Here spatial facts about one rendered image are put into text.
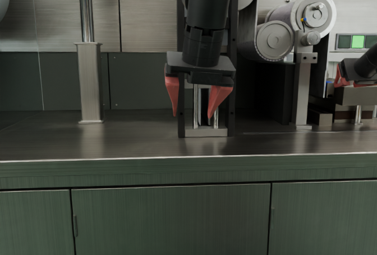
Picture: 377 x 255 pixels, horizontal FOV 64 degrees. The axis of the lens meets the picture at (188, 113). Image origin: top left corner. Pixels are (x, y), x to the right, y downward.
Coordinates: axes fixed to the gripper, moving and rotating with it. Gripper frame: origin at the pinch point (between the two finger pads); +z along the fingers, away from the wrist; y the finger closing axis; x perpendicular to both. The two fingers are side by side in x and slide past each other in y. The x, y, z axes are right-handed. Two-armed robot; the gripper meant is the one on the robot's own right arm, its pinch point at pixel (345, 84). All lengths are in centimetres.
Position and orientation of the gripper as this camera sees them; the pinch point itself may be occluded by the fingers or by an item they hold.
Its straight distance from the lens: 100.4
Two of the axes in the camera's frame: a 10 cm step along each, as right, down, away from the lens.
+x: -0.3, -9.3, 3.7
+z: -0.6, 3.7, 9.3
